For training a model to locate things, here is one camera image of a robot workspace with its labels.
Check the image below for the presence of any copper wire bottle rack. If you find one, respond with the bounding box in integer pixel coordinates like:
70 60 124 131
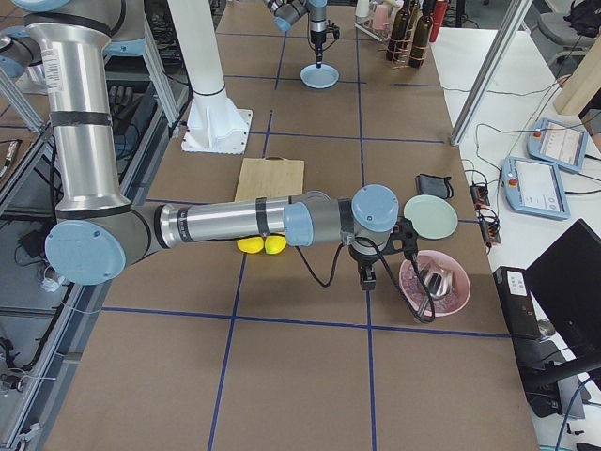
391 5 428 68

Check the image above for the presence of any black desktop box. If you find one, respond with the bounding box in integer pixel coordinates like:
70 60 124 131
493 266 540 340

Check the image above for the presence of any upper yellow lemon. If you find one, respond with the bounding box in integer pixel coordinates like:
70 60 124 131
237 236 265 254

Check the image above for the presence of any lower yellow lemon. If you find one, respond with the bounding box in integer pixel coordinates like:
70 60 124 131
264 235 287 256

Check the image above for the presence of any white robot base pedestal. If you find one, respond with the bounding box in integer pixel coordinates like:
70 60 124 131
168 0 253 154

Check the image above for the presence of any black computer monitor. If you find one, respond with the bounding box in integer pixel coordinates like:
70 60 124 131
525 219 600 357

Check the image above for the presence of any far teach pendant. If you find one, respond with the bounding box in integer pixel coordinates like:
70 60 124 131
527 117 588 174

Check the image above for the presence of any near teach pendant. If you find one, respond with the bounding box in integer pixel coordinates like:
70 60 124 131
501 157 570 220

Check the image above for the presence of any pink bowl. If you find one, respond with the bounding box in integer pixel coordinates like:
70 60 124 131
399 250 470 317

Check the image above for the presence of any large metal spoon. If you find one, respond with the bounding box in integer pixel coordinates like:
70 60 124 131
418 260 454 316

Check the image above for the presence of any pink plastic cup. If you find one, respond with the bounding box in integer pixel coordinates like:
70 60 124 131
372 4 389 32

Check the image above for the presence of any light blue plate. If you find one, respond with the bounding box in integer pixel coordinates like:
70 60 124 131
300 64 339 89

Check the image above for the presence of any teach pendant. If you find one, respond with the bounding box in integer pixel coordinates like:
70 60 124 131
527 117 588 174
501 157 570 220

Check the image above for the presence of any yellow lemon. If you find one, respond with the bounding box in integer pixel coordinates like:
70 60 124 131
237 236 265 254
264 235 287 256

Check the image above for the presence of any aluminium frame post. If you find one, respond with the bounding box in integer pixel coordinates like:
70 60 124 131
450 0 532 146

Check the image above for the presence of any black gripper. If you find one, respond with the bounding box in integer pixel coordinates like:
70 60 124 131
308 19 339 69
348 217 418 291

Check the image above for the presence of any dark grey folded cloth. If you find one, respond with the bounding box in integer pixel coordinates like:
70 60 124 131
415 174 454 199

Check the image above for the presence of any light green plate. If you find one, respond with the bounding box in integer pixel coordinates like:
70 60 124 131
403 194 458 240

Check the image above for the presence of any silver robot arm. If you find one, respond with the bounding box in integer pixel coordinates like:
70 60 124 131
264 0 340 69
21 1 418 286

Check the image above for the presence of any bamboo cutting board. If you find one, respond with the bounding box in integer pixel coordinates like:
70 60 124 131
235 158 305 201

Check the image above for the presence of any white wire cup rack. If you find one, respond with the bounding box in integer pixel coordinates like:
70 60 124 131
354 16 389 43

